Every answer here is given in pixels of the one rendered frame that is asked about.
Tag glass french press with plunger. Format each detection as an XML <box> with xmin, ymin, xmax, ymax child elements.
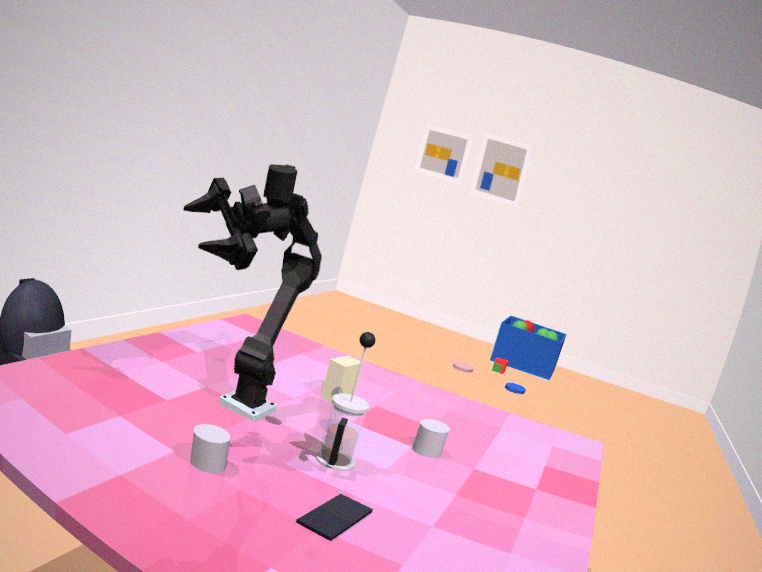
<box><xmin>316</xmin><ymin>332</ymin><xmax>376</xmax><ymax>471</ymax></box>

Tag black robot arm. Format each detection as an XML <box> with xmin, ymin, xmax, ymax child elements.
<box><xmin>231</xmin><ymin>164</ymin><xmax>322</xmax><ymax>409</ymax></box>

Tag cream rectangular block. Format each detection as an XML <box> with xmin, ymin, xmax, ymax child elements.
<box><xmin>321</xmin><ymin>355</ymin><xmax>360</xmax><ymax>403</ymax></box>

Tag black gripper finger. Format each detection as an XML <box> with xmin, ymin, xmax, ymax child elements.
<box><xmin>198</xmin><ymin>233</ymin><xmax>243</xmax><ymax>265</ymax></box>
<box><xmin>183</xmin><ymin>183</ymin><xmax>219</xmax><ymax>213</ymax></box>

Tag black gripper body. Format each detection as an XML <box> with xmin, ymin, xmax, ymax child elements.
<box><xmin>211</xmin><ymin>178</ymin><xmax>269</xmax><ymax>270</ymax></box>

